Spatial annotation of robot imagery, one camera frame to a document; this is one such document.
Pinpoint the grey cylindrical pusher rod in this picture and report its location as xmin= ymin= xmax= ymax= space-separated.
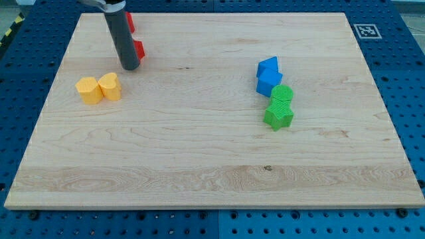
xmin=104 ymin=0 xmax=140 ymax=70

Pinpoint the white fiducial marker tag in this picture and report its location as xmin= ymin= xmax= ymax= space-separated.
xmin=353 ymin=23 xmax=382 ymax=39

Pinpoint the blue triangle block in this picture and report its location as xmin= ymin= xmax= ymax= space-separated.
xmin=256 ymin=56 xmax=278 ymax=78

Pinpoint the wooden board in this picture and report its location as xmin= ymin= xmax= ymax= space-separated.
xmin=5 ymin=13 xmax=424 ymax=210

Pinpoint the yellow hexagon block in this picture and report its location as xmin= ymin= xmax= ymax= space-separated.
xmin=75 ymin=77 xmax=104 ymax=105

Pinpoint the green cylinder block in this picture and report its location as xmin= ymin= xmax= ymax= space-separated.
xmin=270 ymin=84 xmax=294 ymax=102

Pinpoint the yellow heart block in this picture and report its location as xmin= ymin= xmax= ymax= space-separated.
xmin=98 ymin=72 xmax=122 ymax=101

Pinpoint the red star block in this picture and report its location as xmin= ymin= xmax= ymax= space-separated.
xmin=133 ymin=40 xmax=145 ymax=60

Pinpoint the blue cube block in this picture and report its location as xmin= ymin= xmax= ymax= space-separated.
xmin=256 ymin=68 xmax=283 ymax=97

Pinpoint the red block at top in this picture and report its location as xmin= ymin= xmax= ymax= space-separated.
xmin=126 ymin=12 xmax=135 ymax=34

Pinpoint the green star block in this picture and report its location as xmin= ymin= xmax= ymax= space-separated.
xmin=263 ymin=98 xmax=294 ymax=131

